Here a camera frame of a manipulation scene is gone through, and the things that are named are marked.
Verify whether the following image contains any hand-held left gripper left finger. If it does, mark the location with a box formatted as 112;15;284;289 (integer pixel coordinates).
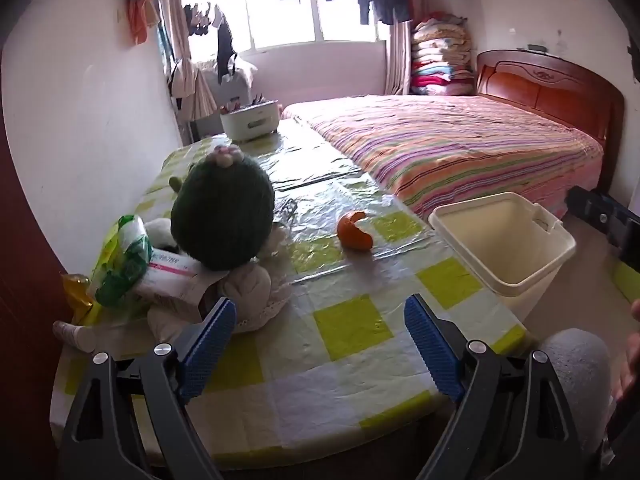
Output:
57;296;238;480

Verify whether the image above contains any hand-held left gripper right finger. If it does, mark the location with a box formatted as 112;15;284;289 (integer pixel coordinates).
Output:
404;294;586;480

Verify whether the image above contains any white tissue pack pink label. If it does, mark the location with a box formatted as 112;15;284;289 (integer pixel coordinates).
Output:
136;247;226;311

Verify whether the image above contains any cream plastic bin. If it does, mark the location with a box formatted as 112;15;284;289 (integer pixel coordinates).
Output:
428;191;577;323

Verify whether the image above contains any green plastic bag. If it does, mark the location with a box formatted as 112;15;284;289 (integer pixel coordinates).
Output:
87;214;155;308

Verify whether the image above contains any orange peel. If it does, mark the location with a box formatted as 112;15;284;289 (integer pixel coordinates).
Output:
336;211;375;252

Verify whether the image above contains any person's right hand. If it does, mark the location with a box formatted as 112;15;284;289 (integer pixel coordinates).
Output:
617;299;640;402

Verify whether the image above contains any white plush toy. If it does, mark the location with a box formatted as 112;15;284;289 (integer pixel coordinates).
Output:
144;217;297;346

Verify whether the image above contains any checkered plastic tablecloth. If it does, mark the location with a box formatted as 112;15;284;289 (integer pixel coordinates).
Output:
50;117;528;471

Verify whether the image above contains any white plastic tube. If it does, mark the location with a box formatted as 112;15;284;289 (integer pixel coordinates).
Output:
52;320;98;353

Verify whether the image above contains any wooden headboard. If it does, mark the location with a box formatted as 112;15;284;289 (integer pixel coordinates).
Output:
475;49;626;191

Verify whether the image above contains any green knitted cactus plush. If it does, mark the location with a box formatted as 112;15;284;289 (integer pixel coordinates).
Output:
169;145;276;272

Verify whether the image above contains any yellow plastic wrapper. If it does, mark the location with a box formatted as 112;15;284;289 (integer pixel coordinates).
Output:
62;272;98;326

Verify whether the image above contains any person's grey trouser leg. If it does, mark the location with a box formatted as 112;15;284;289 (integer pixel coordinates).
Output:
537;327;613;461

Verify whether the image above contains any bed with striped sheet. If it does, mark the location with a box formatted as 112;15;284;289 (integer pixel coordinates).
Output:
280;92;606;221

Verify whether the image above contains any dark red door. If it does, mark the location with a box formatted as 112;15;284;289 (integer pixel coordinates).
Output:
0;50;63;480

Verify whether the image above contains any stack of folded quilts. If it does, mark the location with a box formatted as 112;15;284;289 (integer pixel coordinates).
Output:
410;12;476;96

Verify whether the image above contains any white plastic basket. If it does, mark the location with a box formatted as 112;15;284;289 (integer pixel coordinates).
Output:
220;96;281;142

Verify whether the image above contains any pink curtain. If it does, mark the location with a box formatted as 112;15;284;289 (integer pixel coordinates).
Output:
385;22;413;96
155;0;218;121

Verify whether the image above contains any dark hanging garment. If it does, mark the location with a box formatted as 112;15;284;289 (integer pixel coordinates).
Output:
216;14;239;86

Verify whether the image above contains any window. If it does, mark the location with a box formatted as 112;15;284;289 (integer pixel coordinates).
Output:
180;0;391;53

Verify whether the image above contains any orange cloth on wall hook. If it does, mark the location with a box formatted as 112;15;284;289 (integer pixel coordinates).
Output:
125;0;161;46

